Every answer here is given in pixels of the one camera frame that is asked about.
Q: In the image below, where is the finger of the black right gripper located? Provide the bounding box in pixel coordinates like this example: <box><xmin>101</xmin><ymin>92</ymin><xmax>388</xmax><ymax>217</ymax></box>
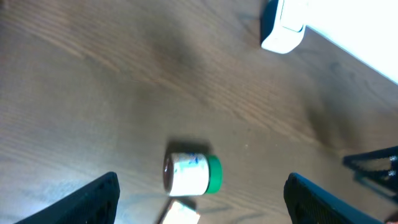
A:
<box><xmin>343</xmin><ymin>146</ymin><xmax>397</xmax><ymax>193</ymax></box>

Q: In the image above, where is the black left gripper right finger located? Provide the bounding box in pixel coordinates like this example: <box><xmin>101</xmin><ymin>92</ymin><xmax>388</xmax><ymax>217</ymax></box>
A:
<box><xmin>284</xmin><ymin>173</ymin><xmax>380</xmax><ymax>224</ymax></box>

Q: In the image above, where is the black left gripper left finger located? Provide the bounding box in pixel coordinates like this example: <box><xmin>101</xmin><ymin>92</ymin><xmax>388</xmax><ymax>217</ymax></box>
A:
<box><xmin>17</xmin><ymin>172</ymin><xmax>120</xmax><ymax>224</ymax></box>

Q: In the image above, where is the orange tissue pack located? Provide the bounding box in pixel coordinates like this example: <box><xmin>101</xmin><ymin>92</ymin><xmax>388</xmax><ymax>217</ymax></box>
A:
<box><xmin>157</xmin><ymin>199</ymin><xmax>201</xmax><ymax>224</ymax></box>

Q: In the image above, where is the green lid jar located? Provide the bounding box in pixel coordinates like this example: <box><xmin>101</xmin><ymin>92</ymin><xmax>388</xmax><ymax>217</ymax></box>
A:
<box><xmin>163</xmin><ymin>152</ymin><xmax>223</xmax><ymax>197</ymax></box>

